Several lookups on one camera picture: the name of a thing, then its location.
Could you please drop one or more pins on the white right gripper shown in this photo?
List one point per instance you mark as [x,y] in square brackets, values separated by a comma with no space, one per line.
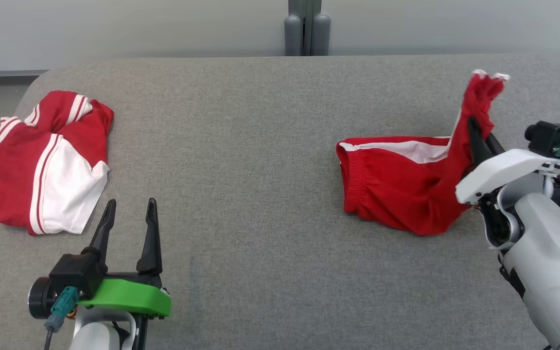
[503,170]

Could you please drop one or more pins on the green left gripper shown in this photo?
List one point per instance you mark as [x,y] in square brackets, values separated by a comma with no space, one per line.
[129,297]

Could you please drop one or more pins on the red shorts white stripe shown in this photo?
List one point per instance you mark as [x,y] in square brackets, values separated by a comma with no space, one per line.
[392,180]

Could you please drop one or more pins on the red and white shirt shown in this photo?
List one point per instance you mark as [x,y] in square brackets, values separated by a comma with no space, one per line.
[17,184]

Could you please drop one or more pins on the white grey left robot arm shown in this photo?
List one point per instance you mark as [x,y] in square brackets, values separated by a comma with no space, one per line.
[97,335]

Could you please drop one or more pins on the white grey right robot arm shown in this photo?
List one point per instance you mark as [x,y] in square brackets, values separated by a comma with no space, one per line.
[552,253]

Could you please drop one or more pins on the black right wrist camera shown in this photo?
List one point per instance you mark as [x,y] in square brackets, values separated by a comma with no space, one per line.
[552,137]

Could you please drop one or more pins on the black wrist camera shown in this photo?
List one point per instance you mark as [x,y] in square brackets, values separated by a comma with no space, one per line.
[73,274]
[552,137]

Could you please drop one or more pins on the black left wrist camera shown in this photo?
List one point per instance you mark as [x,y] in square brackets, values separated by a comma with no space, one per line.
[73,274]

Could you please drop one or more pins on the grey double partition post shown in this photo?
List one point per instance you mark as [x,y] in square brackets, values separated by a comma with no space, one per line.
[306,29]

